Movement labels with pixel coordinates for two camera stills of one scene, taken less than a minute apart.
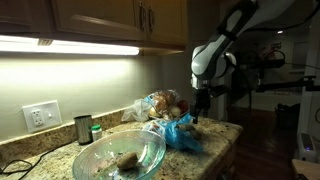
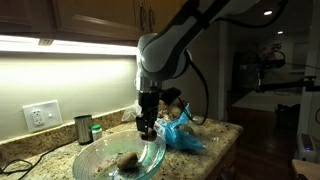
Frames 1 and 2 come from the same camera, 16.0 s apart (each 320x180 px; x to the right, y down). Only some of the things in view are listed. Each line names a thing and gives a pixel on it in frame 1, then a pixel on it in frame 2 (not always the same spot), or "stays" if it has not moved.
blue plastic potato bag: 175,134 stays
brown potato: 186,127 → 151,135
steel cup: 83,125 stays
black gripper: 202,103 → 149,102
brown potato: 128,160 stays
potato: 197,135 → 189,129
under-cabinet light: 56,46 stays
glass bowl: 120,155 stays
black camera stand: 277,58 stays
